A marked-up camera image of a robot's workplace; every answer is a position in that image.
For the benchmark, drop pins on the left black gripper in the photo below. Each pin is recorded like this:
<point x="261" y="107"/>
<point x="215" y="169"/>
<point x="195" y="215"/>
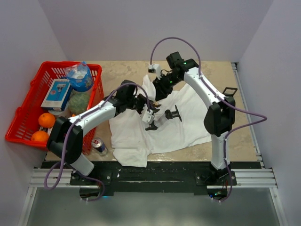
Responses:
<point x="144" y="102"/>

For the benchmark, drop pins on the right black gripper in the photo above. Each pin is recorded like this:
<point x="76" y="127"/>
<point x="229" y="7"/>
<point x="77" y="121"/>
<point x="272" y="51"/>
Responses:
<point x="162" y="90"/>

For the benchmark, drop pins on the blue white razor box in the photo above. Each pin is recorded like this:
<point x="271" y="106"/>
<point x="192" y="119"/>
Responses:
<point x="57" y="96"/>

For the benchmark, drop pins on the white printed t-shirt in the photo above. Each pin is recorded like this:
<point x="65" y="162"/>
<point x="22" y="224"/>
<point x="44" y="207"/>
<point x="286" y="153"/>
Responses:
<point x="132" y="143"/>

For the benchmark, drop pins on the upper orange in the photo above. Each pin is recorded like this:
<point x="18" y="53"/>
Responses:
<point x="46" y="120"/>

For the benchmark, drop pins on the lower orange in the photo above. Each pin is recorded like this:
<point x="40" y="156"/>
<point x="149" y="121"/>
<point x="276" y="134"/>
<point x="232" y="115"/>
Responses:
<point x="40" y="136"/>

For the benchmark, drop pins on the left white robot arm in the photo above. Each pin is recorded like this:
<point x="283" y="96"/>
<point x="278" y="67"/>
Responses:
<point x="66" y="138"/>

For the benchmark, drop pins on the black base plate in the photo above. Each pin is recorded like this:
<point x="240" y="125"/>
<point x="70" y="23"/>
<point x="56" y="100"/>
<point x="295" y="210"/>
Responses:
<point x="197" y="177"/>

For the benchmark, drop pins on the black metal bracket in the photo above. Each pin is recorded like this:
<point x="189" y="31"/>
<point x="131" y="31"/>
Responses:
<point x="230" y="91"/>

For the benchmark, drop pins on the orange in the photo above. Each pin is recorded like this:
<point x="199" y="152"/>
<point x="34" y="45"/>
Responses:
<point x="40" y="136"/>
<point x="46" y="120"/>

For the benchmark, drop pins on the blue plastic bag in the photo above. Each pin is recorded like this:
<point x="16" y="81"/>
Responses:
<point x="79" y="76"/>

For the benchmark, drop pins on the red plastic basket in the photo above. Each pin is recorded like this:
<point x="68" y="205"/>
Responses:
<point x="25" y="121"/>

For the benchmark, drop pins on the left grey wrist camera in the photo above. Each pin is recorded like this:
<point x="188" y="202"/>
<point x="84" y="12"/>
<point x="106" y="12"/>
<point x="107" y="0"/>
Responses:
<point x="147" y="116"/>

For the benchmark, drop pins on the aluminium rail frame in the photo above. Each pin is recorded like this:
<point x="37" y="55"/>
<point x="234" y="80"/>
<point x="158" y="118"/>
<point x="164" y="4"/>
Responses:
<point x="251" y="175"/>

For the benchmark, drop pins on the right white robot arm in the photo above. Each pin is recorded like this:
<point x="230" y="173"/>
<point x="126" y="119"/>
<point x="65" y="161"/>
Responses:
<point x="219" y="118"/>

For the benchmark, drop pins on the blue red drink can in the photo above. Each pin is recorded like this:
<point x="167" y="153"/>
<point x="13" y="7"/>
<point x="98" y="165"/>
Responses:
<point x="98" y="144"/>

